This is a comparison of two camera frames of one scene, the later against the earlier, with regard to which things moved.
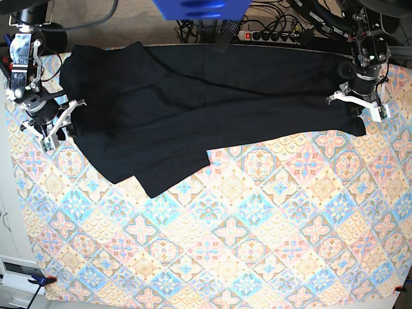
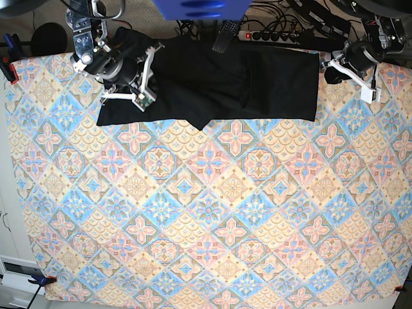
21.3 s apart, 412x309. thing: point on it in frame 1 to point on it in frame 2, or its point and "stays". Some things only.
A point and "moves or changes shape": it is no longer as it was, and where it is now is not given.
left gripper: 44,111 to 121,71
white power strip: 277,37 stays
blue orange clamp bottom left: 41,280 stays
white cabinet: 17,264 stays
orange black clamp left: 6,65 stays
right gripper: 361,86 to 361,55
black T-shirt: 145,113 moves or changes shape
